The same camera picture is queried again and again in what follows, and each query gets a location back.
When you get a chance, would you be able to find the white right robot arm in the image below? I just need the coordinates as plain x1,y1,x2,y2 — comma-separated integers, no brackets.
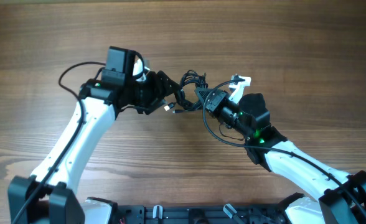
195,88,366,223

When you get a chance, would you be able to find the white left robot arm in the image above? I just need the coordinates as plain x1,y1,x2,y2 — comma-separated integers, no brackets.
7,46,181,223

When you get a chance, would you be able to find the black left camera cable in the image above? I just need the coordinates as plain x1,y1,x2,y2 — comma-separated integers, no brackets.
11,61,106,224

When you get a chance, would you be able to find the black camera cable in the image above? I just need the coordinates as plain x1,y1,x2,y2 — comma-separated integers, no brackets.
11,61,106,224
202,77,366,224

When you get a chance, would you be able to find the black right camera cable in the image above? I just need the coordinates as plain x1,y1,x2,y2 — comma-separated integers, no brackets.
202,77,366,224

